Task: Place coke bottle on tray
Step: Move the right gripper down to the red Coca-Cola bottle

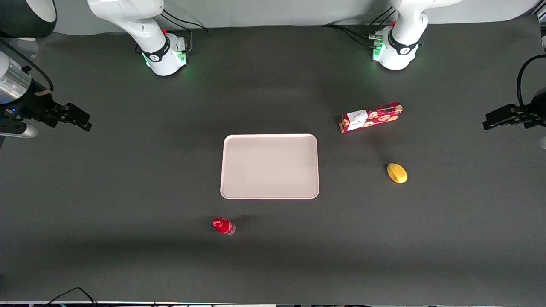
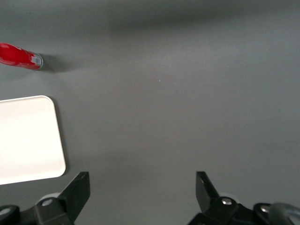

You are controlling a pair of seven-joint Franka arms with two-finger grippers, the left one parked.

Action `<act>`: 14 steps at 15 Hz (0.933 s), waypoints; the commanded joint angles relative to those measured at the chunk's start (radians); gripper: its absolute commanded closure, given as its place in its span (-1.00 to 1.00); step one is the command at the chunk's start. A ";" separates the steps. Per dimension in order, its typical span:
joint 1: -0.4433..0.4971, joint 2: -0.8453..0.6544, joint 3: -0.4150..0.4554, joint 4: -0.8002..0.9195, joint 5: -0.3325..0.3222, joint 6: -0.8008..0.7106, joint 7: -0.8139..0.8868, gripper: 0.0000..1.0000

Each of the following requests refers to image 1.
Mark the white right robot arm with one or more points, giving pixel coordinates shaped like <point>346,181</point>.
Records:
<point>153,38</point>

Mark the red cookie box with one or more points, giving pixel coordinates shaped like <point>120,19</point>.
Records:
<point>370,117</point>

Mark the white flat background object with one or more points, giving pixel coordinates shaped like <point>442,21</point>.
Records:
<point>25,39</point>

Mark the yellow lemon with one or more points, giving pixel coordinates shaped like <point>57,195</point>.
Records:
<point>397,173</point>

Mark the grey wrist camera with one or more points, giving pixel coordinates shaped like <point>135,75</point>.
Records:
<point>19,130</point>
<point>543,142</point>

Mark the red coke bottle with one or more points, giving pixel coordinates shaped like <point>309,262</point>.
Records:
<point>223,225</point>

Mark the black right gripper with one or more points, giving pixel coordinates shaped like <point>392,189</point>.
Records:
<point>35,107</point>

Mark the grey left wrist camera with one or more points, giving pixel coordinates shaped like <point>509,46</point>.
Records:
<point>543,142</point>

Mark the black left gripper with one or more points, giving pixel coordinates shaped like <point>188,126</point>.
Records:
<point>530,114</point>

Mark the pale pink rectangular tray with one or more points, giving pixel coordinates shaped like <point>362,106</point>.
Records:
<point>269,166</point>

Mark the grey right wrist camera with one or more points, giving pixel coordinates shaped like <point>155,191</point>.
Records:
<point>19,130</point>

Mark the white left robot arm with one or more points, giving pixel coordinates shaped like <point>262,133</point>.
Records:
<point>401,42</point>

